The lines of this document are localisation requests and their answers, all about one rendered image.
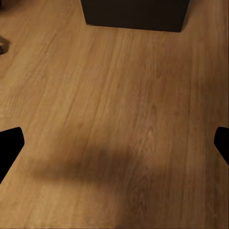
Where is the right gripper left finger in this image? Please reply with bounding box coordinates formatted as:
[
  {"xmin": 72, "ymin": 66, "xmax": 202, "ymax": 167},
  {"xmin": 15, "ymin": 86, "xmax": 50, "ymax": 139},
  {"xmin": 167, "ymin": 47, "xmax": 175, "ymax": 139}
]
[{"xmin": 0, "ymin": 127, "xmax": 24, "ymax": 183}]

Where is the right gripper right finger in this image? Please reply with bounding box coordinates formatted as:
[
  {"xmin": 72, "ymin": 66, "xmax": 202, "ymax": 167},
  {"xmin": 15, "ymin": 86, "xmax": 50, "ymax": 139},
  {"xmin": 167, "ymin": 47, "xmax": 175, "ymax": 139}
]
[{"xmin": 214, "ymin": 126, "xmax": 229, "ymax": 165}]

